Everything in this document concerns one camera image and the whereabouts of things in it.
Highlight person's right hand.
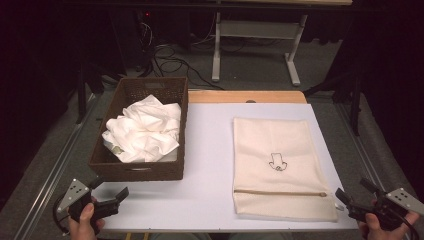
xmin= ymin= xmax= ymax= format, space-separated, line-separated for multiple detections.
xmin=358 ymin=212 xmax=421 ymax=240

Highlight brown woven basket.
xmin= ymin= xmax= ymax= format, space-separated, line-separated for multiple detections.
xmin=88 ymin=76 xmax=190 ymax=183

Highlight black floor cable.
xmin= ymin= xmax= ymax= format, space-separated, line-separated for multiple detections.
xmin=151 ymin=43 xmax=225 ymax=91

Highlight white cloth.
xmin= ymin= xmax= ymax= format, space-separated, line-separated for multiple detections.
xmin=101 ymin=94 xmax=183 ymax=164

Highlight right hand-held gripper black cable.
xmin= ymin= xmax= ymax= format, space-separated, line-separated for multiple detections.
xmin=396 ymin=215 xmax=422 ymax=240

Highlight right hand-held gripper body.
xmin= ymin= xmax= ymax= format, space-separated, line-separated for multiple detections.
xmin=348 ymin=187 xmax=424 ymax=232

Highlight aluminium floor rail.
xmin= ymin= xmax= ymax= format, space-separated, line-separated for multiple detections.
xmin=334 ymin=102 xmax=414 ymax=240
xmin=11 ymin=93 xmax=101 ymax=240

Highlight black metal stand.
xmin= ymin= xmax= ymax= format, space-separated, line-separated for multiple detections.
xmin=302 ymin=73 xmax=364 ymax=137

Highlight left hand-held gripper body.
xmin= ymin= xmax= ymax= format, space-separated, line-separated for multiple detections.
xmin=56 ymin=178 xmax=121 ymax=222

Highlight white table cover sheet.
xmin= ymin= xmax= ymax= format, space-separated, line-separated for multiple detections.
xmin=89 ymin=102 xmax=360 ymax=234

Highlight cream mesh laundry bag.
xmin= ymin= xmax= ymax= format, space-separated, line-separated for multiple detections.
xmin=232 ymin=117 xmax=341 ymax=223

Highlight person's left hand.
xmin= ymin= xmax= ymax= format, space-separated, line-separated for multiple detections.
xmin=68 ymin=203 xmax=106 ymax=240

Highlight white metal frame desk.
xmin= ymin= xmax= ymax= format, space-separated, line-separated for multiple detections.
xmin=206 ymin=0 xmax=354 ymax=87

